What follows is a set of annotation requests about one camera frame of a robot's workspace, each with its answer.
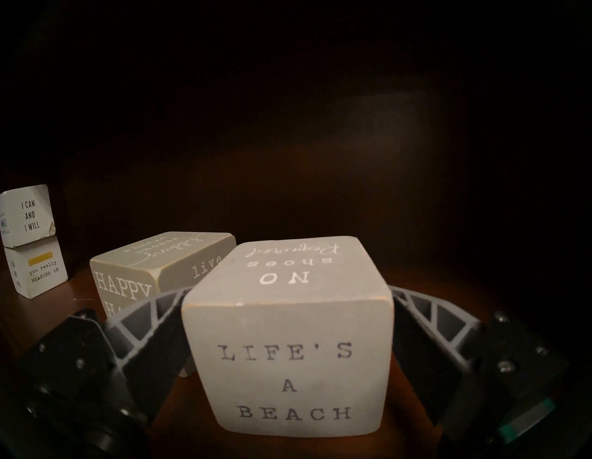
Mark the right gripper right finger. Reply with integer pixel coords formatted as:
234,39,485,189
388,285,569,440

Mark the white GROW slogan cube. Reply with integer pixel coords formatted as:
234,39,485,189
4,236,69,299
0,184,57,248

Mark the grey HAPPY live cube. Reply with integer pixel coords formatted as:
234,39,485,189
89,231,237,378

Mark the brown wooden bookshelf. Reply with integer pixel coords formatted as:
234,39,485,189
0,0,592,459

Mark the grey LIFE'S A BEACH cube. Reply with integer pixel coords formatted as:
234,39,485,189
181,236,395,438

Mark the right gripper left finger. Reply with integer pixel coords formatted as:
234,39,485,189
18,287,195,431

